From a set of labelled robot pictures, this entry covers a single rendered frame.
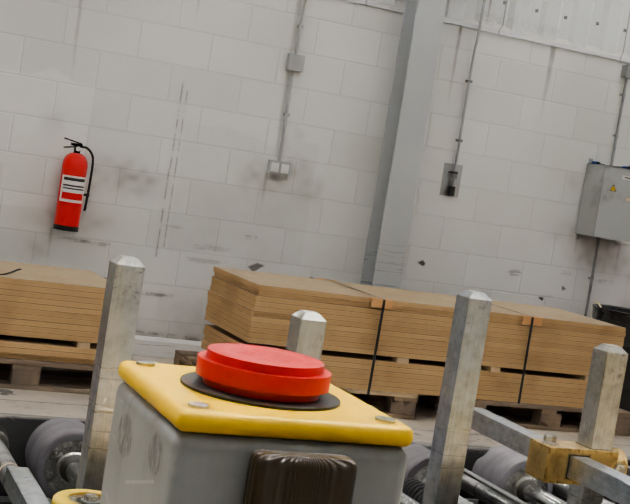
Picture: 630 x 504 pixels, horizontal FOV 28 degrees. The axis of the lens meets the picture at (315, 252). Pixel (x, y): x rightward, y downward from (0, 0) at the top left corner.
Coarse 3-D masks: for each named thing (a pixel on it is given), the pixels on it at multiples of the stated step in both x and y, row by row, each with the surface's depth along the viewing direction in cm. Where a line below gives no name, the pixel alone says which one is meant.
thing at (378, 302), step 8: (328, 280) 759; (352, 288) 726; (376, 296) 699; (376, 304) 688; (384, 304) 690; (392, 304) 692; (528, 320) 727; (536, 320) 729; (376, 344) 691; (528, 344) 729; (376, 352) 691; (368, 392) 692; (520, 392) 731
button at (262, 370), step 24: (216, 360) 36; (240, 360) 36; (264, 360) 36; (288, 360) 37; (312, 360) 38; (216, 384) 36; (240, 384) 35; (264, 384) 35; (288, 384) 35; (312, 384) 36
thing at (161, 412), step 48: (144, 384) 36; (192, 384) 36; (144, 432) 35; (192, 432) 33; (240, 432) 33; (288, 432) 34; (336, 432) 34; (384, 432) 35; (144, 480) 35; (192, 480) 33; (240, 480) 34; (384, 480) 35
